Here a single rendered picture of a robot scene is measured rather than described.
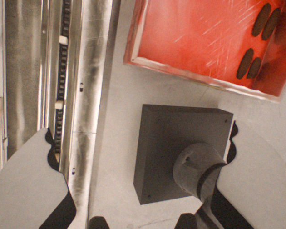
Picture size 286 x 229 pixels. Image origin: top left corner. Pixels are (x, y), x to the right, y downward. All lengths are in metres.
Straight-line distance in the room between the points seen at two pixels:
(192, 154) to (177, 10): 0.38
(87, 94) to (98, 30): 0.14
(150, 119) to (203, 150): 0.17
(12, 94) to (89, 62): 0.20
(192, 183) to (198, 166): 0.05
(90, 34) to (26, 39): 0.14
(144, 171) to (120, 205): 0.21
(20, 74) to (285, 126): 0.93
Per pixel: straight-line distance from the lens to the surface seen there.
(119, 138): 0.50
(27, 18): 0.47
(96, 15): 0.42
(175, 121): 0.44
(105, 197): 0.61
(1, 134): 0.43
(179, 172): 0.48
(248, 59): 0.64
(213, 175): 0.43
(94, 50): 0.41
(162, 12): 0.50
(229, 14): 0.60
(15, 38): 0.48
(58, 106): 0.42
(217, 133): 0.55
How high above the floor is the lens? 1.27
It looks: 67 degrees down
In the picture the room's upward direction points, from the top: 135 degrees clockwise
